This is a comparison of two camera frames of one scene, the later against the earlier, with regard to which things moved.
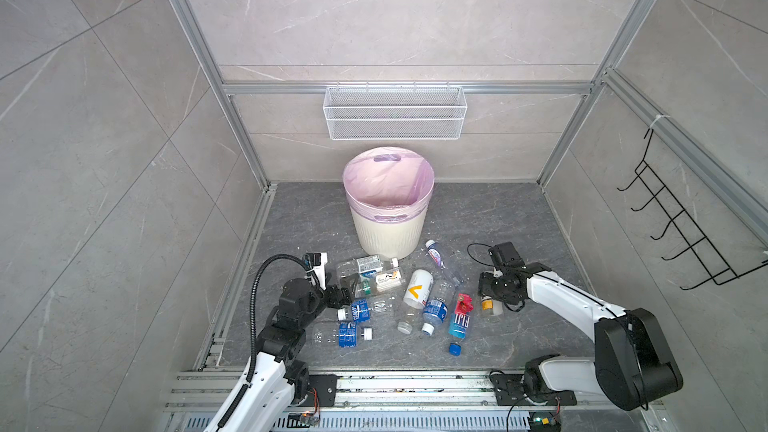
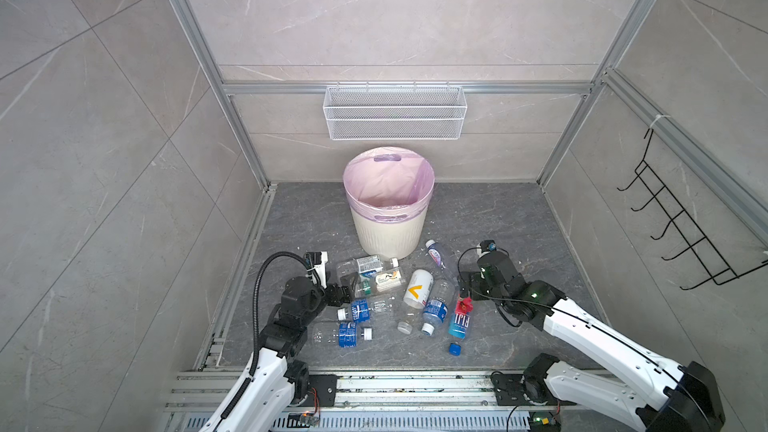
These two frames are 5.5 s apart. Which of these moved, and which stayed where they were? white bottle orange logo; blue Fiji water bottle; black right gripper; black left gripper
Moved: black right gripper
Stayed: black left gripper; white bottle orange logo; blue Fiji water bottle
